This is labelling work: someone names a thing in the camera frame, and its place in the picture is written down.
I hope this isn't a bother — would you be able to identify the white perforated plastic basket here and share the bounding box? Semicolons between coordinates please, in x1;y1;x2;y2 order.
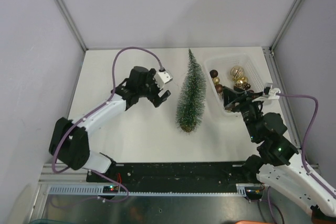
204;53;265;120

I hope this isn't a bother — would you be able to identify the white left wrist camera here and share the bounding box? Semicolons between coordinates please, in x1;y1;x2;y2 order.
154;70;173;89

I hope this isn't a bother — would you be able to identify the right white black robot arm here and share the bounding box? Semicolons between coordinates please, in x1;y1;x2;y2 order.
222;84;335;223

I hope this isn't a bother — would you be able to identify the white slotted cable duct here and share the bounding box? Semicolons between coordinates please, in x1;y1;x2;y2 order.
48;184;265;197

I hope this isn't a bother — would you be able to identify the small gold glitter bauble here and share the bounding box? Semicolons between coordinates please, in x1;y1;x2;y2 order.
212;77;220;85

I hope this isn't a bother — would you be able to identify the gold bauble cluster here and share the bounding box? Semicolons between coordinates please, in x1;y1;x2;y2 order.
235;76;249;84

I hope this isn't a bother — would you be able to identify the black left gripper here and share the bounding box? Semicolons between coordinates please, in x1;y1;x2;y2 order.
137;69;170;107

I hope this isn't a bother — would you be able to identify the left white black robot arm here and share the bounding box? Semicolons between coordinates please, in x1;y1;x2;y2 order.
49;66;173;182

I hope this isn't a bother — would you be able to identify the dark brown bauble top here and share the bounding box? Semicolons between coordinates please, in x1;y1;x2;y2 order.
209;69;218;79

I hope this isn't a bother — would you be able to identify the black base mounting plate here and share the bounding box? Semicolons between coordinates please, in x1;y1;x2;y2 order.
86;156;263;191

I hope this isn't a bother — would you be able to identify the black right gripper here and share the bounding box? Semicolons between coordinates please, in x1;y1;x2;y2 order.
220;86;264;141

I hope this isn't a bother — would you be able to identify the dark brown bauble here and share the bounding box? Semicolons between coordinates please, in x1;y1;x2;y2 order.
209;69;218;79
215;84;224;94

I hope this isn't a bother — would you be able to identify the aluminium frame post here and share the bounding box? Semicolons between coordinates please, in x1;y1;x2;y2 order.
54;0;88;52
269;0;305;52

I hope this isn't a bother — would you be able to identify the large gold striped bauble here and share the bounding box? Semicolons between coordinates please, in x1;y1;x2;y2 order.
230;66;245;81

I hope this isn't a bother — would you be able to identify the right aluminium frame post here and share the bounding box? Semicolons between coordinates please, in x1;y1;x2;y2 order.
269;0;305;52

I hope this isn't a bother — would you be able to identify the left aluminium frame post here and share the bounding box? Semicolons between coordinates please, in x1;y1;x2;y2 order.
54;0;88;52

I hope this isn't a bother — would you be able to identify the dark brown bauble lower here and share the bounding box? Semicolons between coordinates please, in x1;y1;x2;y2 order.
215;84;224;94

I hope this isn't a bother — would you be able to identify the pine cone ornament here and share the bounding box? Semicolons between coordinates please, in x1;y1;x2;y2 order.
234;82;251;90

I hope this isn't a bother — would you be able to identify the small green bottlebrush christmas tree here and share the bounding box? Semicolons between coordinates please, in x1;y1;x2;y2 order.
175;49;206;133

